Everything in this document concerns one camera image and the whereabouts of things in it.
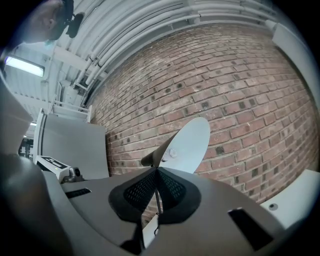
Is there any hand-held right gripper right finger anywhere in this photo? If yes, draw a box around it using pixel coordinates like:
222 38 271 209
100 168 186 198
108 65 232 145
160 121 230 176
144 167 297 256

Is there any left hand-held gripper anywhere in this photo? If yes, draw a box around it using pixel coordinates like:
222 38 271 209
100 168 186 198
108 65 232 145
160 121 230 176
34 154 85 185

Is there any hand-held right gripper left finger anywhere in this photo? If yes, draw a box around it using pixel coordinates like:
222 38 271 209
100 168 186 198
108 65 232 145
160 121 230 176
61 167 158 256

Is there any black desk lamp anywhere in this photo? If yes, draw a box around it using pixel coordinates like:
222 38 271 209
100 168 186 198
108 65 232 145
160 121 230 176
140 116 211 236

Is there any white board with screw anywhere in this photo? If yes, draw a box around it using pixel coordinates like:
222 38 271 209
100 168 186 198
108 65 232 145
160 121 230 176
259 169 320 230

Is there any rectangular ceiling light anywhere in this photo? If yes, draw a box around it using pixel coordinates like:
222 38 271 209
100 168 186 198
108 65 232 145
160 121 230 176
4 55 46 78

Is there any person's head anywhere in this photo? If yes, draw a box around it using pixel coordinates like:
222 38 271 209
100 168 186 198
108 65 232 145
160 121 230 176
9 0 66 45

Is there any bundle of white ceiling pipes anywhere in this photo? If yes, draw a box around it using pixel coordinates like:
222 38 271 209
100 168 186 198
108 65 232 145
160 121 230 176
73 0 278 86

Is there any black head-worn camera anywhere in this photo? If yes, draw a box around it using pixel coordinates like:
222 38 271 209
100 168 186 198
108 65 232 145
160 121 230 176
59 0 86 39

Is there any white wall panel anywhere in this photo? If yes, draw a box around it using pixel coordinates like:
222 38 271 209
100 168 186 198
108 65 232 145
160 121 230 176
264 19 320 101

